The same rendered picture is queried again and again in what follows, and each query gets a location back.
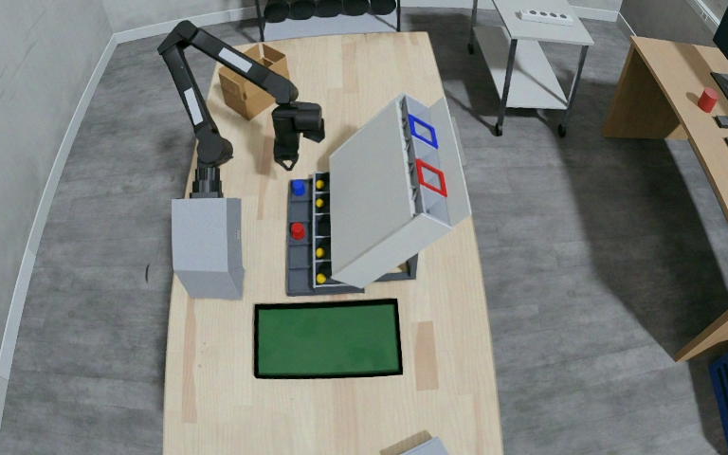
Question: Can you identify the red square frame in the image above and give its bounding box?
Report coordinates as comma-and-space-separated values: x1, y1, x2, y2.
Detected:
415, 158, 447, 197

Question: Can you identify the blue square band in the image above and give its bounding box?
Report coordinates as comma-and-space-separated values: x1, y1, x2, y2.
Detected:
409, 114, 438, 149

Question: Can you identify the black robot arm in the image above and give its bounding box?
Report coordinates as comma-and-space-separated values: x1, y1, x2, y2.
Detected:
157, 20, 325, 199

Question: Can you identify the brown cardboard box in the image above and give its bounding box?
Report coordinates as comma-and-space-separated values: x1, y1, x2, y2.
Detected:
218, 43, 290, 121

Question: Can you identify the blue plug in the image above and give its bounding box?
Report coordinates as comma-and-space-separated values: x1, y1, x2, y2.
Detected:
293, 179, 305, 196

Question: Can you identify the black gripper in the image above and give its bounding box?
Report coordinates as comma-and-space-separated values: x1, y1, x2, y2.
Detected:
273, 126, 300, 172

